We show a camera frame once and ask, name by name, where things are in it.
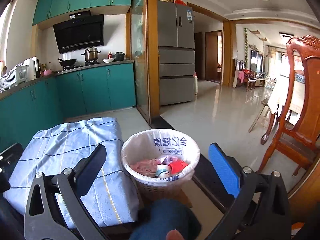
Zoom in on white dish rack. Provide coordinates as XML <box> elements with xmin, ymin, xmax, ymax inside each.
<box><xmin>0</xmin><ymin>65</ymin><xmax>29</xmax><ymax>93</ymax></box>

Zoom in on red wrapper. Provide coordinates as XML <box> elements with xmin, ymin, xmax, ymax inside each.
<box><xmin>169</xmin><ymin>160</ymin><xmax>188</xmax><ymax>176</ymax></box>

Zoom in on stainless steel stock pot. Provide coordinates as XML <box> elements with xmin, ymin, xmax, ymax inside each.
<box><xmin>82</xmin><ymin>47</ymin><xmax>100</xmax><ymax>62</ymax></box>

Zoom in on black range hood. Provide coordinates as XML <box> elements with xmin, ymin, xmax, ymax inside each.
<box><xmin>53</xmin><ymin>14</ymin><xmax>104</xmax><ymax>54</ymax></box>

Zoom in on teal lower kitchen cabinets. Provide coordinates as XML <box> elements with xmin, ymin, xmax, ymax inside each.
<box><xmin>1</xmin><ymin>61</ymin><xmax>136</xmax><ymax>150</ymax></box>

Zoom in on black wok pan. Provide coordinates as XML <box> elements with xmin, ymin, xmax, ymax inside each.
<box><xmin>57</xmin><ymin>59</ymin><xmax>76</xmax><ymax>68</ymax></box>

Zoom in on grey multi-door refrigerator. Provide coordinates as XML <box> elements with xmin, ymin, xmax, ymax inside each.
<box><xmin>157</xmin><ymin>1</ymin><xmax>195</xmax><ymax>106</ymax></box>

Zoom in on operator blue jeans knee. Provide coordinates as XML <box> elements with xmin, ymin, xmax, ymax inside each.
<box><xmin>130</xmin><ymin>199</ymin><xmax>202</xmax><ymax>240</ymax></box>

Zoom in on pink plastic bag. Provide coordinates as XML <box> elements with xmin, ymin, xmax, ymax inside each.
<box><xmin>130</xmin><ymin>159</ymin><xmax>162</xmax><ymax>178</ymax></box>

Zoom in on red wooden dining chair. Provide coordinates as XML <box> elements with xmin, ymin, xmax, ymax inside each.
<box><xmin>258</xmin><ymin>35</ymin><xmax>319</xmax><ymax>176</ymax></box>

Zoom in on white lined trash basket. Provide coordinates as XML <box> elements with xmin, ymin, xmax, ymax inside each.
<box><xmin>120</xmin><ymin>128</ymin><xmax>200</xmax><ymax>200</ymax></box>

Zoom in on white bowl on counter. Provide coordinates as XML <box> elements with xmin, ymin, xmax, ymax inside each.
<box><xmin>103</xmin><ymin>58</ymin><xmax>114</xmax><ymax>63</ymax></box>

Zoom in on white kettle appliance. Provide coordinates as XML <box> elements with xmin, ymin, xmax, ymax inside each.
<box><xmin>23</xmin><ymin>57</ymin><xmax>41</xmax><ymax>81</ymax></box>

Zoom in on operator hand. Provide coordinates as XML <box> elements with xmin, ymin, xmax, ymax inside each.
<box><xmin>165</xmin><ymin>229</ymin><xmax>184</xmax><ymax>240</ymax></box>

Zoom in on black small cooking pot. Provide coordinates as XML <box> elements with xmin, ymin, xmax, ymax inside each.
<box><xmin>114</xmin><ymin>52</ymin><xmax>125</xmax><ymax>61</ymax></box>

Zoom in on light blue checked tablecloth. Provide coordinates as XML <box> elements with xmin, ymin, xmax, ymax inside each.
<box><xmin>3</xmin><ymin>116</ymin><xmax>140</xmax><ymax>229</ymax></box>

